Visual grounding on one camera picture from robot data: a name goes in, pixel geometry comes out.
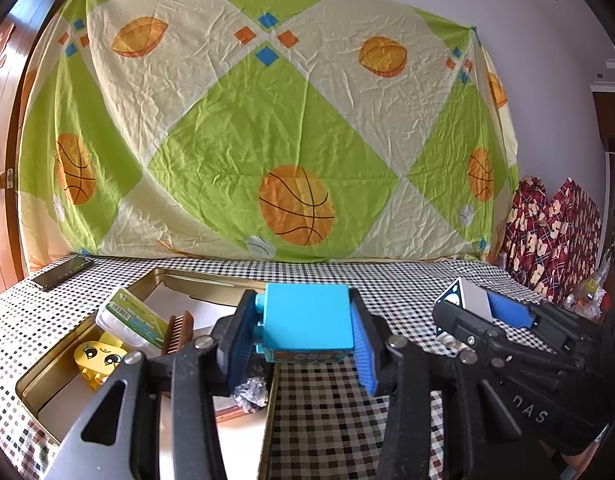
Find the white studded toy block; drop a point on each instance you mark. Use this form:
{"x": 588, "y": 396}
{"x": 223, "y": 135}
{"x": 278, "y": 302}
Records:
{"x": 475, "y": 300}

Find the gold metal tin box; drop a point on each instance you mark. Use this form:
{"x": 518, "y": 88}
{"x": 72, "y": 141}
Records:
{"x": 187, "y": 276}

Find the clear green label plastic box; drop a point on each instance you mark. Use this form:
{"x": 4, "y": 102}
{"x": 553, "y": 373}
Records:
{"x": 127, "y": 315}

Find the red plaid bear cloth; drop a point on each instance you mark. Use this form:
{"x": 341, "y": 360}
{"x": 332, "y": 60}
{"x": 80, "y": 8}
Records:
{"x": 552, "y": 240}

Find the dark smartphone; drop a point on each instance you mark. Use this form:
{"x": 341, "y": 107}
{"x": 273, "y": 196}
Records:
{"x": 60, "y": 274}

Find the checkered tablecloth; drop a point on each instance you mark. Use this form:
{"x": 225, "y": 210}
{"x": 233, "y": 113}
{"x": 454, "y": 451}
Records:
{"x": 327, "y": 410}

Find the blue toy block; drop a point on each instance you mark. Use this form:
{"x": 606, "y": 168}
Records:
{"x": 307, "y": 315}

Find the basketball printed green sheet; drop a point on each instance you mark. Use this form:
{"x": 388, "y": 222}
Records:
{"x": 237, "y": 110}

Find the brown comb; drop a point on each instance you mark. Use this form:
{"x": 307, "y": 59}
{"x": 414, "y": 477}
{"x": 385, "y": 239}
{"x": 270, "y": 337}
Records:
{"x": 180, "y": 332}

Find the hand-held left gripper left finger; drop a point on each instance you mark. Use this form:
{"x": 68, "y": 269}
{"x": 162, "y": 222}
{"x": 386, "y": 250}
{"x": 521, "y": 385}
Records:
{"x": 235, "y": 345}

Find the wooden door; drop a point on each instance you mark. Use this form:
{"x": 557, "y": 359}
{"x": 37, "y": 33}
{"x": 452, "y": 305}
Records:
{"x": 2, "y": 110}

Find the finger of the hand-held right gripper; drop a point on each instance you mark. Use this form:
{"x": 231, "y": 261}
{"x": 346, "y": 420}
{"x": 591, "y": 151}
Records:
{"x": 467, "y": 330}
{"x": 510, "y": 310}

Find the yellow face toy block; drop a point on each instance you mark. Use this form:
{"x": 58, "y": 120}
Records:
{"x": 100, "y": 355}

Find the yellow toy in bag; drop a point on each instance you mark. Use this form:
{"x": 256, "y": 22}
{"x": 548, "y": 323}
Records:
{"x": 592, "y": 285}

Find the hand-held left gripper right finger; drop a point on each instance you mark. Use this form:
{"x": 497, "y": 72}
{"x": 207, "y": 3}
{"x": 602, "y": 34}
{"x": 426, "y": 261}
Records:
{"x": 367, "y": 350}

